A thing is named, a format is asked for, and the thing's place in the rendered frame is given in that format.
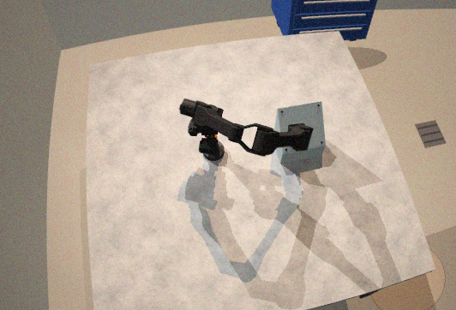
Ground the grey round pedestal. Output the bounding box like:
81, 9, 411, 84
203, 141, 225, 161

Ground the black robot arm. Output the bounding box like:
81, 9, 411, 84
179, 98, 313, 157

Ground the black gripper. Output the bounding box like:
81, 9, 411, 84
199, 128, 218, 154

